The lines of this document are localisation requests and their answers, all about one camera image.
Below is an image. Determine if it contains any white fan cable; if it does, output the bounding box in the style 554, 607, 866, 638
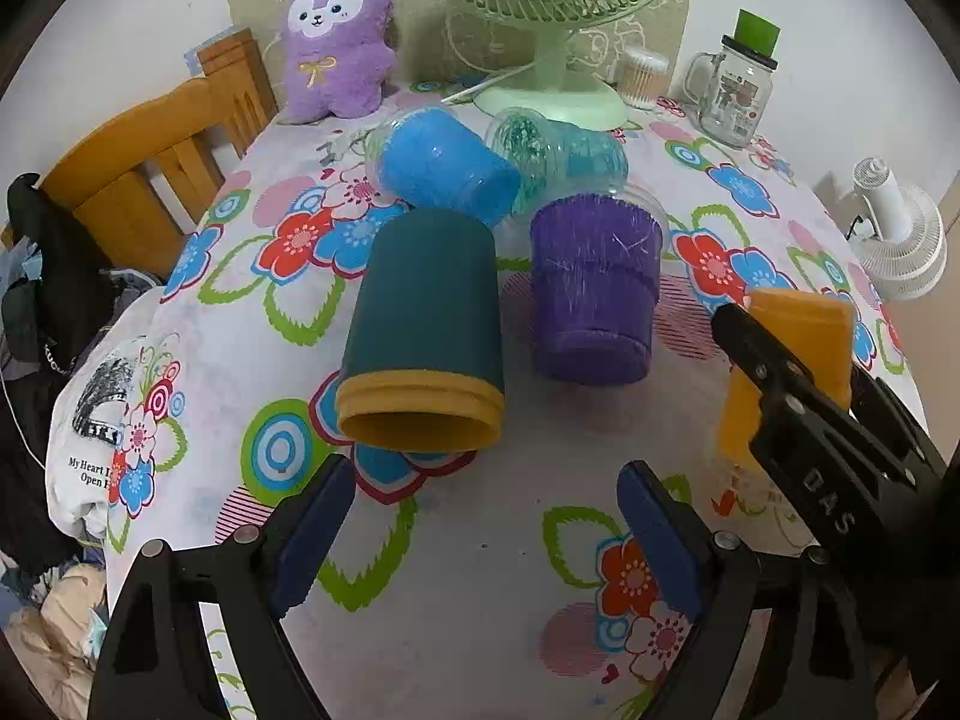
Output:
439, 60, 539, 106

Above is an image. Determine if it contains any cotton swab container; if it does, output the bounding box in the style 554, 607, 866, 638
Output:
617, 46, 669, 109

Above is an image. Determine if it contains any beige cartoon poster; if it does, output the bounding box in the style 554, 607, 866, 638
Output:
228, 0, 688, 91

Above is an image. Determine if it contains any turquoise clear cup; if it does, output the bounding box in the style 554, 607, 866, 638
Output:
485, 107, 630, 216

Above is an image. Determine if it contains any orange cup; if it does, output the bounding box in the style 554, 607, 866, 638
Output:
714, 286, 859, 467

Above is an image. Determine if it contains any purple plush toy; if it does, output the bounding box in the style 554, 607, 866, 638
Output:
283, 0, 395, 124

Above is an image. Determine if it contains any floral tablecloth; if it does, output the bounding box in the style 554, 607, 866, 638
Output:
89, 96, 944, 718

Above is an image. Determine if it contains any beige crumpled cloth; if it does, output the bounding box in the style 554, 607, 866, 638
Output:
3, 564, 106, 718

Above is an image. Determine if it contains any purple cup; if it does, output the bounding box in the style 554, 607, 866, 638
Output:
529, 192, 669, 387

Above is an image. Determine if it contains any glass mug jar green lid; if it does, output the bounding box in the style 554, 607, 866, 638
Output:
683, 10, 779, 148

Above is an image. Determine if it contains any dark teal cup yellow rim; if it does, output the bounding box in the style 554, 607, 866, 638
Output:
335, 210, 506, 455

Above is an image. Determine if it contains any wooden chair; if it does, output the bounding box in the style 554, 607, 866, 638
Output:
41, 28, 278, 277

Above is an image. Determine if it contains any white small fan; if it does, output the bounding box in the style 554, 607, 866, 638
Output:
848, 156, 949, 302

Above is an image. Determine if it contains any blue cup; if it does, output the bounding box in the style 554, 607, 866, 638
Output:
364, 106, 523, 227

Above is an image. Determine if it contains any black clothing on chair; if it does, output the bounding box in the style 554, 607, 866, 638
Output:
2, 174, 117, 575

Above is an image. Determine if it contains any white printed shirt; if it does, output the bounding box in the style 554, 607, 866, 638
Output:
46, 286, 163, 543

